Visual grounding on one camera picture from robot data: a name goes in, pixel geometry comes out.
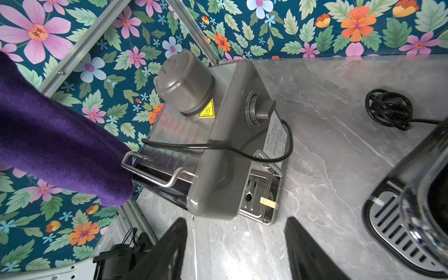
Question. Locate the black capsule coffee machine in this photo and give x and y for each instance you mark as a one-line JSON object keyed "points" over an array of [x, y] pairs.
{"points": [[407, 213]]}

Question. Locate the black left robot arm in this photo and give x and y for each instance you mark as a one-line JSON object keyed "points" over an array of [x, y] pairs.
{"points": [[123, 257]]}

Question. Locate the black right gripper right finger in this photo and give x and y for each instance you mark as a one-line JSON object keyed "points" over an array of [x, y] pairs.
{"points": [[307, 260]]}

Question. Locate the silver espresso coffee machine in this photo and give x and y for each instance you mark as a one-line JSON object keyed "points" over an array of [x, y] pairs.
{"points": [[218, 144]]}

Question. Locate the purple microfiber cloth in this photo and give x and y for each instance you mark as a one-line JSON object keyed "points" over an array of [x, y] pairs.
{"points": [[58, 145]]}

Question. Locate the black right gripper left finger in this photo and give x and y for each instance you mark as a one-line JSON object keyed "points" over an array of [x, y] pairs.
{"points": [[165, 259]]}

